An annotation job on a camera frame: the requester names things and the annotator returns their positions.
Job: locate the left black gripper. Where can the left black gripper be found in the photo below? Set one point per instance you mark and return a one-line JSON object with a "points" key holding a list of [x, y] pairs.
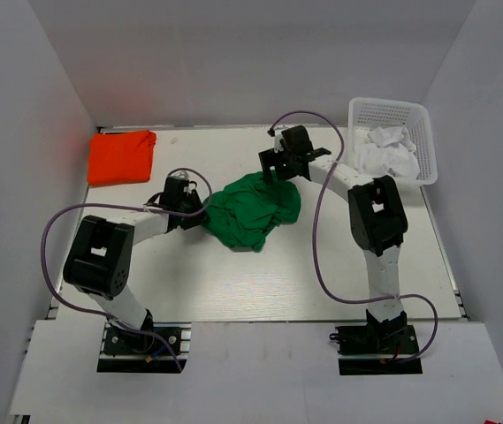
{"points": [[194, 208]]}

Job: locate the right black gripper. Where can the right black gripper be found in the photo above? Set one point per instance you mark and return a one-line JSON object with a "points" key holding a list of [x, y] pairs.
{"points": [[271, 160]]}

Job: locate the green t shirt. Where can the green t shirt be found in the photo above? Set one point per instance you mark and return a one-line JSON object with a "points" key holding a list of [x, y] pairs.
{"points": [[245, 212]]}

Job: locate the white t shirt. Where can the white t shirt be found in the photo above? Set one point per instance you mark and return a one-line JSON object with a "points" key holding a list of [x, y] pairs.
{"points": [[387, 151]]}

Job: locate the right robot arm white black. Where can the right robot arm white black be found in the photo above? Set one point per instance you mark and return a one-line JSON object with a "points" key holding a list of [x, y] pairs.
{"points": [[378, 224]]}

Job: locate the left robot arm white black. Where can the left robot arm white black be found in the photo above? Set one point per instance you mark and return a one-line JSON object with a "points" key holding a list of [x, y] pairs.
{"points": [[100, 257]]}

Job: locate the folded orange t shirt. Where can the folded orange t shirt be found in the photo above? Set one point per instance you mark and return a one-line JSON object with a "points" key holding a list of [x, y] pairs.
{"points": [[123, 158]]}

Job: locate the white plastic basket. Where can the white plastic basket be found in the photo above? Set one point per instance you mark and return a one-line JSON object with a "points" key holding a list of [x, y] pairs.
{"points": [[366, 114]]}

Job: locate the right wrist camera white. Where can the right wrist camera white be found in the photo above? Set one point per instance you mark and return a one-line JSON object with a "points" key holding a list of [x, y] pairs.
{"points": [[278, 140]]}

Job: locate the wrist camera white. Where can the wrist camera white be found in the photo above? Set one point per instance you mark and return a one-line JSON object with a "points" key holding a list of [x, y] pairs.
{"points": [[183, 174], [278, 140]]}

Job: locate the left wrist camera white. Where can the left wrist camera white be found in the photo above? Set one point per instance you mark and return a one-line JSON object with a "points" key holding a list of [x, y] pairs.
{"points": [[183, 174]]}

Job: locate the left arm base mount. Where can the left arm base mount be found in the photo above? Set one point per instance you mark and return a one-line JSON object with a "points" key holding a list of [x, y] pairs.
{"points": [[127, 353]]}

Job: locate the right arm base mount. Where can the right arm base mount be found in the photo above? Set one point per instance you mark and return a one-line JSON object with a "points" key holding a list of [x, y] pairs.
{"points": [[361, 355]]}

